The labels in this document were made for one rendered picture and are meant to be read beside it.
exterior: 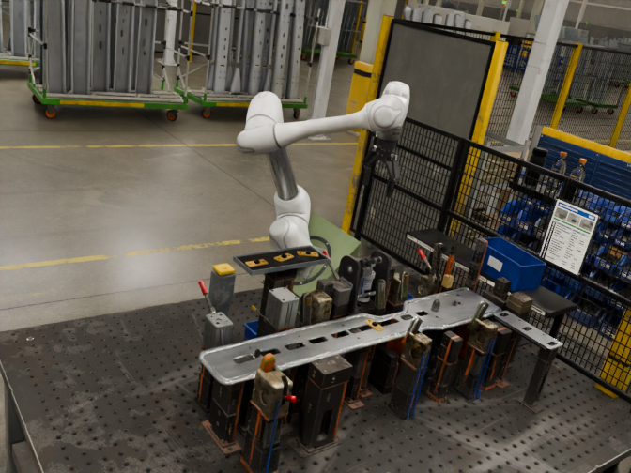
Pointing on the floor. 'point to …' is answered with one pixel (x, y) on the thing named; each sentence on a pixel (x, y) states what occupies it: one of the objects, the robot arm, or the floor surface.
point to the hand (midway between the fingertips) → (377, 188)
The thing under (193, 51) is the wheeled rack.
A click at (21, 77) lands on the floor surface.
